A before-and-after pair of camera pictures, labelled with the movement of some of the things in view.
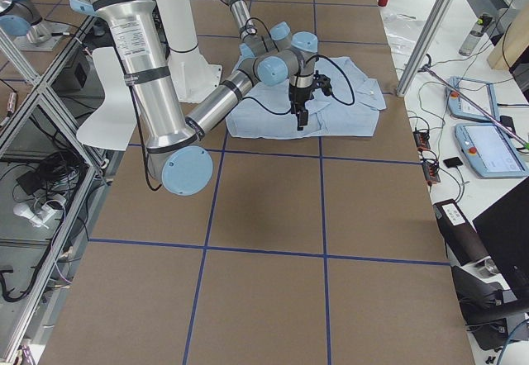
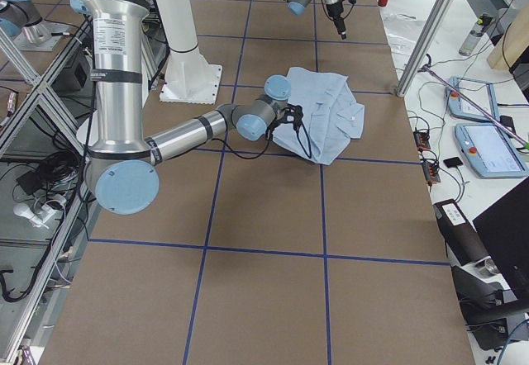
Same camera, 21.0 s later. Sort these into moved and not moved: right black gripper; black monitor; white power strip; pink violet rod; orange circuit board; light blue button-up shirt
Moved: right black gripper; light blue button-up shirt
Not moved: black monitor; white power strip; orange circuit board; pink violet rod
